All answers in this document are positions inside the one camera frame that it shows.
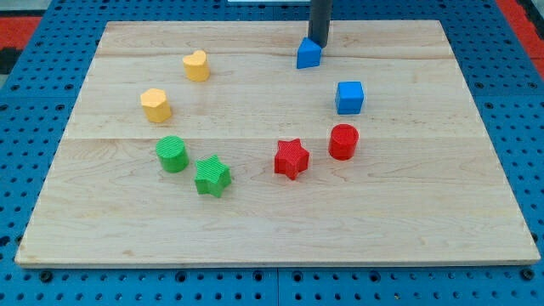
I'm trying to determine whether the green cylinder block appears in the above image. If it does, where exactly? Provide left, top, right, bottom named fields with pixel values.
left=156, top=135, right=190, bottom=173

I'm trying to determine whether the green star block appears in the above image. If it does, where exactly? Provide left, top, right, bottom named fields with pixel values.
left=194, top=155, right=231, bottom=198

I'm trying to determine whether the yellow hexagon block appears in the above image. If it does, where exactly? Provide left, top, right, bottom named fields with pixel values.
left=139, top=88, right=172, bottom=123

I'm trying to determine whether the blue cube block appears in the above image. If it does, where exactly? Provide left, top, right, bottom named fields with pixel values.
left=335, top=81, right=365, bottom=115

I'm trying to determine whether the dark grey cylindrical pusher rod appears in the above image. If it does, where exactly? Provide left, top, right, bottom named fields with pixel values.
left=308, top=0, right=332, bottom=48

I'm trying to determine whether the blue triangle block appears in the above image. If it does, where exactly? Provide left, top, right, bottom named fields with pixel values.
left=296, top=37, right=322, bottom=69

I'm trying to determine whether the red cylinder block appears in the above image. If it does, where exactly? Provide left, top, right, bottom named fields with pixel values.
left=328, top=123, right=359, bottom=161

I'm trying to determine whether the red star block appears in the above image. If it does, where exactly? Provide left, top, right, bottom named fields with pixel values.
left=274, top=139, right=309, bottom=180

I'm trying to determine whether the light wooden board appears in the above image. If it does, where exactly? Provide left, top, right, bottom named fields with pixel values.
left=15, top=20, right=540, bottom=269

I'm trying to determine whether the yellow heart block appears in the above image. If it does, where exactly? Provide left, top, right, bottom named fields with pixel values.
left=183, top=50, right=210, bottom=82

